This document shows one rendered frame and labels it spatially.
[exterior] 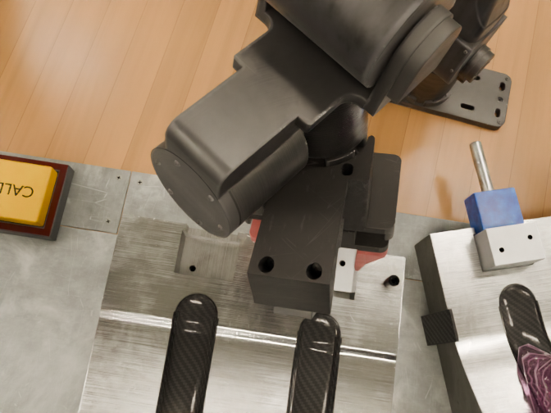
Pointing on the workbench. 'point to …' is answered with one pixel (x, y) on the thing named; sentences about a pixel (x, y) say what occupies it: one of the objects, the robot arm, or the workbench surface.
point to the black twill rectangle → (439, 328)
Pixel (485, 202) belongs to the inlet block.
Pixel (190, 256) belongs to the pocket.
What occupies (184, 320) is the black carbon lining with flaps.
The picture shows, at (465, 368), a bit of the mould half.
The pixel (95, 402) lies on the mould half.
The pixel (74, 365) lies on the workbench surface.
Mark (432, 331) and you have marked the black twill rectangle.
